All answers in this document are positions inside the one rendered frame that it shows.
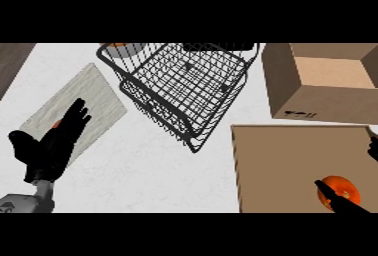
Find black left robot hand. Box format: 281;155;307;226
8;97;95;185

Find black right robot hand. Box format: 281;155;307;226
313;134;378;214

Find orange squash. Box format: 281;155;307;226
316;175;364;212

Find flat brown tray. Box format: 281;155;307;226
229;123;378;214

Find grey marble cutting board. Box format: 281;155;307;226
18;62;129;168

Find dark brown wooden panel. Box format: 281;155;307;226
0;42;37;101

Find open cardboard box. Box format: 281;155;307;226
260;42;378;126

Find grey can with orange top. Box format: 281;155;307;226
99;42;150;58

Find black wire tiered basket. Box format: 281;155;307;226
95;42;262;155

